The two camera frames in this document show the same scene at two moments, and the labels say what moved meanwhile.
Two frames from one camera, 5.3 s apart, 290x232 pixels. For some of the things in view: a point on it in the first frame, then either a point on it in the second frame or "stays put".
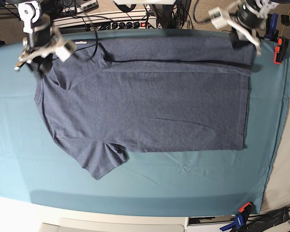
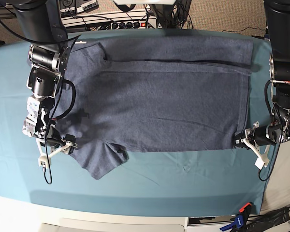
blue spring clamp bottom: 239,223 stays put
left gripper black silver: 38,48 → 54,138
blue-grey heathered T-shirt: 105,98 stays put
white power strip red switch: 151,23 stays put
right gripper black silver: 249,20 → 256,137
